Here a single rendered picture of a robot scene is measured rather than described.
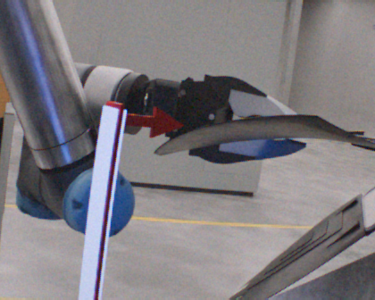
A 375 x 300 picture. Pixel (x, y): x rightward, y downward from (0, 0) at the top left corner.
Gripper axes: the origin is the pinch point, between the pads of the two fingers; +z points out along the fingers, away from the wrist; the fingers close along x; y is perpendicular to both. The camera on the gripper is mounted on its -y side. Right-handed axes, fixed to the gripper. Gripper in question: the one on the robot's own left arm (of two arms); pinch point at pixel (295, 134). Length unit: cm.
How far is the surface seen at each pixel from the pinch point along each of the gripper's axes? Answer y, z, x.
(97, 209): -23.8, -9.4, 9.4
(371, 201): 14.6, 9.3, 5.6
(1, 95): 631, -476, -8
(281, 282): 10.3, 0.7, 17.5
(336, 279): -0.9, 8.0, 13.9
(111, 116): -24.5, -9.4, 2.4
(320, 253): 11.0, 4.6, 13.0
